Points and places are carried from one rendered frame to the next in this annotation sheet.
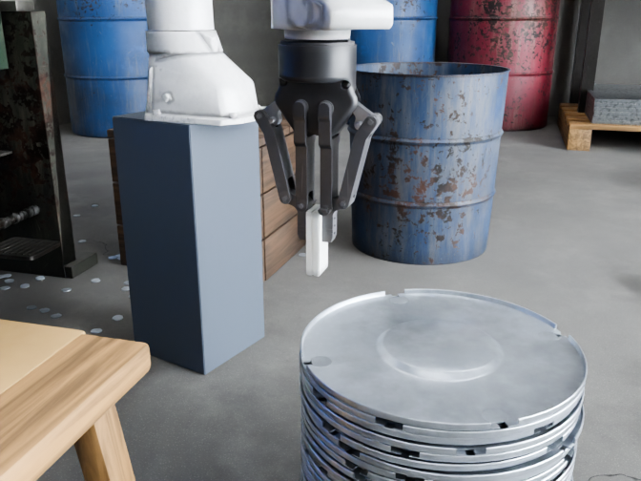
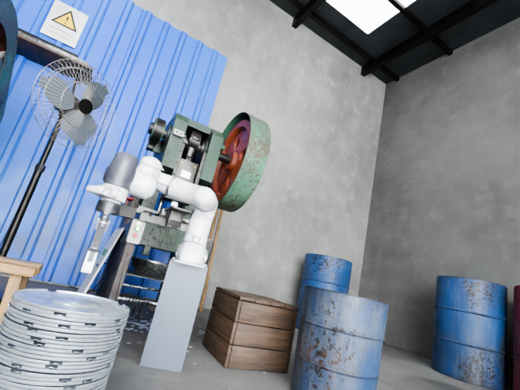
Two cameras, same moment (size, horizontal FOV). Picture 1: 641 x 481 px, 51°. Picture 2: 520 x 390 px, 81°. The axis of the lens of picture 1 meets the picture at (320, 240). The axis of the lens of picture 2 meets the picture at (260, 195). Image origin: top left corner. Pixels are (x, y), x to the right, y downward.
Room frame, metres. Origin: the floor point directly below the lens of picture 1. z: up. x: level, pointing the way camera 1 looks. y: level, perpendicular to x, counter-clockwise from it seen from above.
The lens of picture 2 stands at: (0.32, -1.10, 0.47)
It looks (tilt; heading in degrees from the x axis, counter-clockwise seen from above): 15 degrees up; 47
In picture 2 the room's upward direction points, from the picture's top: 13 degrees clockwise
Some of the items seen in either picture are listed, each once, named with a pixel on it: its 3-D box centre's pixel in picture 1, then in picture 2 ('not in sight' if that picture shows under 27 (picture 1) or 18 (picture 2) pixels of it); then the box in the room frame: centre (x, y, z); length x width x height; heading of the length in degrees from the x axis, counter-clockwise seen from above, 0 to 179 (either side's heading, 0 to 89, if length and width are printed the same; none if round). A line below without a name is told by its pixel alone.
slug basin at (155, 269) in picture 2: not in sight; (154, 268); (1.40, 0.97, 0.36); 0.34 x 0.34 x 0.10
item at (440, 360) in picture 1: (439, 346); (75, 302); (0.63, -0.12, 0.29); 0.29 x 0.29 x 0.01
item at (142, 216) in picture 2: not in sight; (167, 225); (1.40, 0.97, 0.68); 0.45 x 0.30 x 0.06; 165
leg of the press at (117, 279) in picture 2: not in sight; (117, 247); (1.18, 1.18, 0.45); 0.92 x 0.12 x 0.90; 75
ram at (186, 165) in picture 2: not in sight; (183, 178); (1.39, 0.93, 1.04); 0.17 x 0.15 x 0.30; 75
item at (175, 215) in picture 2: not in sight; (175, 219); (1.35, 0.80, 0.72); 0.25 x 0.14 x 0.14; 75
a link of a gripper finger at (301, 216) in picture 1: (297, 214); not in sight; (0.67, 0.02, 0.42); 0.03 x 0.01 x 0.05; 72
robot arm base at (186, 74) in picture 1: (201, 73); (193, 250); (1.17, 0.20, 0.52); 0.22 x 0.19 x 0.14; 58
